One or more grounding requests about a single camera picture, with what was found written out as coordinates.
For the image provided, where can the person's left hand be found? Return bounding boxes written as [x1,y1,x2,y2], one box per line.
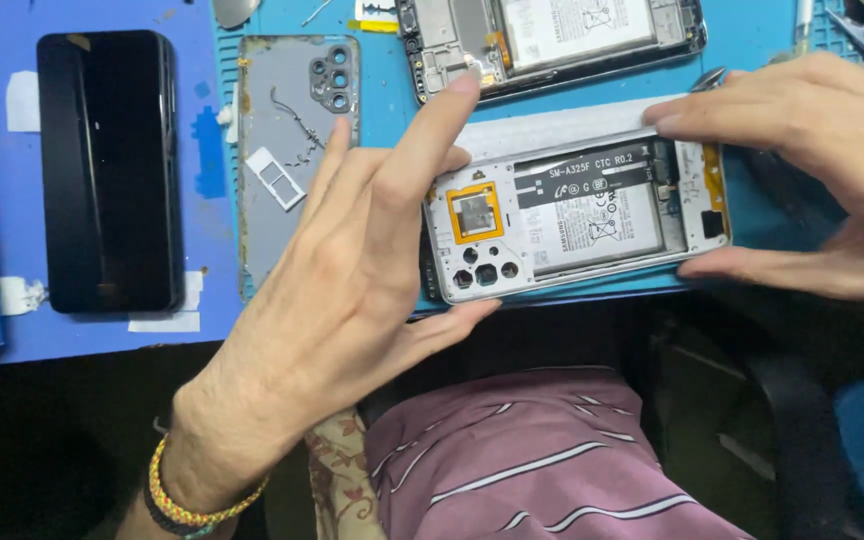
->
[165,72,503,481]

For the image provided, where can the person's right hand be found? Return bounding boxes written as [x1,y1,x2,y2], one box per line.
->
[640,51,864,303]

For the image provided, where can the white smartphone frame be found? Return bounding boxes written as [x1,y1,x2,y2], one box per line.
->
[420,93,734,306]

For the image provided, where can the white card tray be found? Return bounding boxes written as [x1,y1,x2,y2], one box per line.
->
[245,146,308,212]

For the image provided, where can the white pen tool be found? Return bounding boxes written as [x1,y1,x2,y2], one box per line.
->
[794,0,816,48]

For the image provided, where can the white paper label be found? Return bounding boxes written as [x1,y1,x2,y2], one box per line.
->
[127,270,205,334]

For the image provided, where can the black adhesive strip scraps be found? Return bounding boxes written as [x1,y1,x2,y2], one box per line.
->
[269,85,328,168]

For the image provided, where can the beige floral cloth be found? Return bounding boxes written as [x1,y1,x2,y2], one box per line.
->
[303,407,390,540]

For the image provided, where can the grey phone back cover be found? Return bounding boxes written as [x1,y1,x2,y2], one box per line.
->
[236,33,363,298]

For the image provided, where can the teal repair mat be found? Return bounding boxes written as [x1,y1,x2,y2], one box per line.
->
[210,0,864,313]

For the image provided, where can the purple striped trousers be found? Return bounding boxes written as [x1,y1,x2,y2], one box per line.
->
[363,366,757,540]

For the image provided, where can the black wrist band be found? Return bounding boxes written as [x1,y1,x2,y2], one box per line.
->
[140,480,217,540]

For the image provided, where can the yellow and white card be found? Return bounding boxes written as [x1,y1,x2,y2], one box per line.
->
[346,0,402,35]

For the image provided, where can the metal opening pick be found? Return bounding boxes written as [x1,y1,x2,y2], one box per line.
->
[211,0,263,30]

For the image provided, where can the white tape piece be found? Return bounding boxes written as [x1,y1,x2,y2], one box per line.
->
[0,275,49,317]
[5,70,42,134]

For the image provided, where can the black opened smartphone with battery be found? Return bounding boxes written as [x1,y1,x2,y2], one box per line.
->
[395,0,709,107]

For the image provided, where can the multicolour braided bracelet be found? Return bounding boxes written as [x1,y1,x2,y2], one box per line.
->
[147,433,270,529]

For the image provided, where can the black chair frame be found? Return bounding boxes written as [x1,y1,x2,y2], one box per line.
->
[640,311,864,540]

